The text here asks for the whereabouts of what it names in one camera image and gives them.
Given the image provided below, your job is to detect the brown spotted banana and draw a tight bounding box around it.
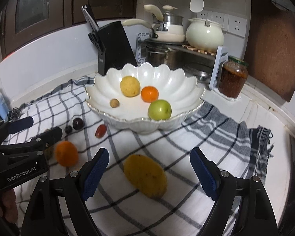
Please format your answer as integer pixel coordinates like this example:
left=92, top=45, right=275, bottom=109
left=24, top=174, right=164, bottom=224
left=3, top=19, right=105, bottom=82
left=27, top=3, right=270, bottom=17
left=44, top=146, right=54, bottom=161

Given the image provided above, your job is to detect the large orange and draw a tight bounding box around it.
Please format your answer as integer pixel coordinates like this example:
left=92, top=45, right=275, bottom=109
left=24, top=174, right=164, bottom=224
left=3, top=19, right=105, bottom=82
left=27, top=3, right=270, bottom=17
left=55, top=141, right=79, bottom=167

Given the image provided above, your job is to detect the large dark plum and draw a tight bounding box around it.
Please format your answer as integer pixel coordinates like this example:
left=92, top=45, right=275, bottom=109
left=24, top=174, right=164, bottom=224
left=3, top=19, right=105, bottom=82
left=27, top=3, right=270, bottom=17
left=72, top=118, right=85, bottom=131

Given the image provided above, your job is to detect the red grape tomato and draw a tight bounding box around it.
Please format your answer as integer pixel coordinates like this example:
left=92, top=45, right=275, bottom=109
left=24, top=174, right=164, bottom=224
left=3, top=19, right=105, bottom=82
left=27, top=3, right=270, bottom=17
left=95, top=124, right=107, bottom=138

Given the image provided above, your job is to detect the small tan round fruit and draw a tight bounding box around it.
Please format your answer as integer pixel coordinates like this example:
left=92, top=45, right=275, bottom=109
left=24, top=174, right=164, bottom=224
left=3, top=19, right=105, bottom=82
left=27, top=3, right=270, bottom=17
left=110, top=99, right=120, bottom=108

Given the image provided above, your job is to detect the green apple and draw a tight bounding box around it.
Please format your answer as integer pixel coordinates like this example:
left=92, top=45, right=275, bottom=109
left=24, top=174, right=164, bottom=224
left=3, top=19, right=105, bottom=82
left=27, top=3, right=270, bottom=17
left=148, top=100, right=172, bottom=120

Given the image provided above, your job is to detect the yellow lemon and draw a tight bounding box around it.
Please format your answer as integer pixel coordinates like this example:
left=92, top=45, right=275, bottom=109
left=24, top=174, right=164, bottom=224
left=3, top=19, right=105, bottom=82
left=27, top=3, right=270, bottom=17
left=120, top=76, right=141, bottom=98

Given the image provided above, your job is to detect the small orange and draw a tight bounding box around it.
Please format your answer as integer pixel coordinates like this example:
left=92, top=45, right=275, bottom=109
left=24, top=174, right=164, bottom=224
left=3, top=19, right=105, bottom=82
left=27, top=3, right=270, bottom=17
left=141, top=86, right=159, bottom=103

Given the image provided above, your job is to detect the checkered white kitchen cloth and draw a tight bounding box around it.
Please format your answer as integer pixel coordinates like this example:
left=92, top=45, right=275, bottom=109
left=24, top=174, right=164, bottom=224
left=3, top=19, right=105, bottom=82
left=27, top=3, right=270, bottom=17
left=5, top=77, right=272, bottom=235

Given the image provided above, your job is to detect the left hand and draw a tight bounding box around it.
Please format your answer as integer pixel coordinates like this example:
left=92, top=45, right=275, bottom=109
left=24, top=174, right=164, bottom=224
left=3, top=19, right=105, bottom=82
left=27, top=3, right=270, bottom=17
left=0, top=189, right=18, bottom=224

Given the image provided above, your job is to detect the blue pump soap bottle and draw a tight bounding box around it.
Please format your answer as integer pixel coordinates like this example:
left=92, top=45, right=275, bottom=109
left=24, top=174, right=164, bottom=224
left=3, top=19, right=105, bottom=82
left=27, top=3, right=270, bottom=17
left=0, top=92, right=9, bottom=122

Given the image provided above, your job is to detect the white scalloped fruit bowl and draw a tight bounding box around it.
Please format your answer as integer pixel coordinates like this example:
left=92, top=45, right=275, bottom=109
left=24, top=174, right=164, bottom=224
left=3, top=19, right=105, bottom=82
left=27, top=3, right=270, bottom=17
left=86, top=62, right=206, bottom=134

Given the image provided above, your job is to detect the glass jar of preserves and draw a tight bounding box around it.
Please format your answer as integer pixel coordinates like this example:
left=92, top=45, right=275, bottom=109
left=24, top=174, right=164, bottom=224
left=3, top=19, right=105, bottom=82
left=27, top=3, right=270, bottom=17
left=218, top=56, right=248, bottom=99

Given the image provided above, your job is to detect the black knife block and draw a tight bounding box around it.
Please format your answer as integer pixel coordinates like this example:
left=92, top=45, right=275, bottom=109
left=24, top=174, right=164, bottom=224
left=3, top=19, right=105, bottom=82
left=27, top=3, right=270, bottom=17
left=97, top=21, right=137, bottom=76

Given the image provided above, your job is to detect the dark shelf rack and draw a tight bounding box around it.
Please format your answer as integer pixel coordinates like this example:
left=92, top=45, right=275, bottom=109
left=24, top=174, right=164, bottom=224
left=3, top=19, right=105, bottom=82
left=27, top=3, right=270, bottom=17
left=136, top=32, right=228, bottom=89

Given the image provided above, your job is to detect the wooden trivet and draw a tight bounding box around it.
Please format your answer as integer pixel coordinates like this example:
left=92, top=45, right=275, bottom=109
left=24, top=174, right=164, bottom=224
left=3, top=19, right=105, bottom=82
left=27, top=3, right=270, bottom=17
left=182, top=44, right=216, bottom=56

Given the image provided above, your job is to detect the steel pot under rack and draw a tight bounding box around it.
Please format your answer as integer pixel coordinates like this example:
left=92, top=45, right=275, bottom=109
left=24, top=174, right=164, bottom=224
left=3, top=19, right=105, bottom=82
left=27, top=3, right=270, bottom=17
left=146, top=45, right=181, bottom=70

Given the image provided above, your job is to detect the brown wooden cutting board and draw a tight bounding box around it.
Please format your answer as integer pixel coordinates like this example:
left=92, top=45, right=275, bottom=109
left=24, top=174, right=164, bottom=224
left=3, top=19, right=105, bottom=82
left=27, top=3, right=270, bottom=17
left=244, top=0, right=295, bottom=102

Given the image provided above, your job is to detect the cream ceramic pot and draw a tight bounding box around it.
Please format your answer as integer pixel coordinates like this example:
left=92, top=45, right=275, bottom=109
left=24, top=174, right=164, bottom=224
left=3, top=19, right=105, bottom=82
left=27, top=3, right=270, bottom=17
left=186, top=18, right=224, bottom=52

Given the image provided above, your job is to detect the steel lidded milk pot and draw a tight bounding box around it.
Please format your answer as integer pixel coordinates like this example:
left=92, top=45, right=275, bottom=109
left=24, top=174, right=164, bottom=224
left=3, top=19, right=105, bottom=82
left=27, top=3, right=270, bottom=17
left=144, top=4, right=184, bottom=34

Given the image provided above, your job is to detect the white rice spoon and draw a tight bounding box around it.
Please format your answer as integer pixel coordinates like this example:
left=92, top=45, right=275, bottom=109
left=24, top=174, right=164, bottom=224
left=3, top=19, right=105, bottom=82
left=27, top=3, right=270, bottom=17
left=190, top=0, right=204, bottom=13

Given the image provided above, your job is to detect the brown window frame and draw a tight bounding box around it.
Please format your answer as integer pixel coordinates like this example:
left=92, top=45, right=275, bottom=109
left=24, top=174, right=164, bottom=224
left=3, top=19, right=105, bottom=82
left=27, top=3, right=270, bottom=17
left=0, top=0, right=137, bottom=59

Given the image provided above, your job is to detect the cream saucepan with handle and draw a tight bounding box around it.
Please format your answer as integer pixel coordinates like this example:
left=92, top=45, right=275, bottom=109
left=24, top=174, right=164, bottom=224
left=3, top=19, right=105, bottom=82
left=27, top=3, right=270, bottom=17
left=121, top=19, right=185, bottom=43

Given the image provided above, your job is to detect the white wall socket strip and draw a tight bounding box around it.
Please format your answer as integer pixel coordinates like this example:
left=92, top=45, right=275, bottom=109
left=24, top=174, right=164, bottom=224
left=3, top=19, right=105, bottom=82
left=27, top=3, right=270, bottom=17
left=197, top=10, right=247, bottom=38

